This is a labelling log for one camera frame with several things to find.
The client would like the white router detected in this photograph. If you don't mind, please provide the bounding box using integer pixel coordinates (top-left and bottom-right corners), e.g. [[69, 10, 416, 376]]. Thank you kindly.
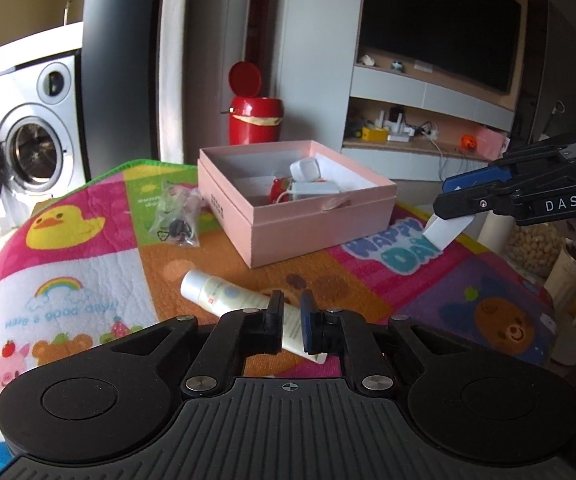
[[375, 107, 416, 142]]

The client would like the pink storage box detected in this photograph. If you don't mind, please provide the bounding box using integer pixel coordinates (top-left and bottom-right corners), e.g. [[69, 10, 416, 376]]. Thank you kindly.
[[475, 126, 511, 161]]

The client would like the white cream tube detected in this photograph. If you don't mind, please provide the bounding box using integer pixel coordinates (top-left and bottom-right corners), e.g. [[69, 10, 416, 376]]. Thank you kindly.
[[180, 269, 330, 365]]

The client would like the television cabinet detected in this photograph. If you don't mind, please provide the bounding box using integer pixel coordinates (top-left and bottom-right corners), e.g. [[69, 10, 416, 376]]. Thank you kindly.
[[340, 52, 519, 183]]

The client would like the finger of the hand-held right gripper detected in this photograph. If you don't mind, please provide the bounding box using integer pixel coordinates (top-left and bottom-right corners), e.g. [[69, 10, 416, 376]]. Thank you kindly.
[[442, 132, 576, 196], [433, 185, 519, 221]]

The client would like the red lighter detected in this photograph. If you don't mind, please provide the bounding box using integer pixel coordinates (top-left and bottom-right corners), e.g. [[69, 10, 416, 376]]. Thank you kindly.
[[268, 176, 294, 204]]

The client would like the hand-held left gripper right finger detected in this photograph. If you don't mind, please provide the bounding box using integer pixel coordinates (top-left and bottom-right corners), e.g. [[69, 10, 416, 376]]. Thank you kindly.
[[299, 289, 469, 398]]

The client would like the clear plastic bag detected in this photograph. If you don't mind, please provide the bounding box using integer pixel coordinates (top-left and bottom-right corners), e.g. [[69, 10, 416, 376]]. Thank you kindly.
[[147, 185, 204, 250]]

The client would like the red trash bin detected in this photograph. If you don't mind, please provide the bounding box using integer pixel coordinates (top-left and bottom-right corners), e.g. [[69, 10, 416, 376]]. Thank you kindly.
[[228, 61, 285, 147]]

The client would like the colourful printed play mat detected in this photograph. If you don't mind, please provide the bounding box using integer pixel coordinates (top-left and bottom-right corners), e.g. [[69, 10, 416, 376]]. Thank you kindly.
[[0, 159, 559, 480]]

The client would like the white charger plug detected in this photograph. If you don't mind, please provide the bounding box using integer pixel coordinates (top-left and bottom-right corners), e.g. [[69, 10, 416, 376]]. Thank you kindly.
[[289, 158, 321, 183]]

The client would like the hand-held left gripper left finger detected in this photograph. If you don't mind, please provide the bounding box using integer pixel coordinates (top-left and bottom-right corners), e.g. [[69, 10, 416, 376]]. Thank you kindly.
[[110, 290, 287, 400]]

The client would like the silver washing machine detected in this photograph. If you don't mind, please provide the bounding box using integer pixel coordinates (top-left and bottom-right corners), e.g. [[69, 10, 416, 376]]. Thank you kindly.
[[0, 50, 91, 196]]

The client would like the pink cardboard box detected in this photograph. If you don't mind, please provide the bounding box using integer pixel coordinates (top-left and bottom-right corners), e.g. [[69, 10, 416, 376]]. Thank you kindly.
[[197, 140, 398, 268]]

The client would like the small white carton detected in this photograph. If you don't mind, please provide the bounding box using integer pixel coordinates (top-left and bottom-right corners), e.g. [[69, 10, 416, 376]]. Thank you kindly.
[[422, 214, 475, 250]]

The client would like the black television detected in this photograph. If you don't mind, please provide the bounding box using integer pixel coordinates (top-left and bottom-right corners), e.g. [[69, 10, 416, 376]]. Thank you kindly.
[[358, 0, 528, 96]]

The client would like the clear jar of nuts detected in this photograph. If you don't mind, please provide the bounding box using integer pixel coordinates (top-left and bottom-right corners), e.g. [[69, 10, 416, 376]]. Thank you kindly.
[[507, 220, 566, 278]]

